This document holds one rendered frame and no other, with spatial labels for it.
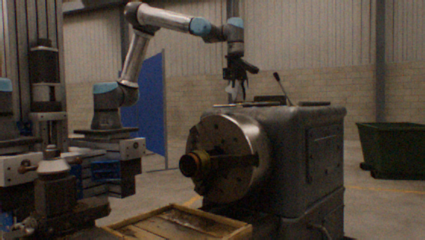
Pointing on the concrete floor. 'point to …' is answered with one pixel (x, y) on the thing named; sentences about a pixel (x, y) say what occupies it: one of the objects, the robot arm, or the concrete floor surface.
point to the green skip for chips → (393, 150)
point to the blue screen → (150, 108)
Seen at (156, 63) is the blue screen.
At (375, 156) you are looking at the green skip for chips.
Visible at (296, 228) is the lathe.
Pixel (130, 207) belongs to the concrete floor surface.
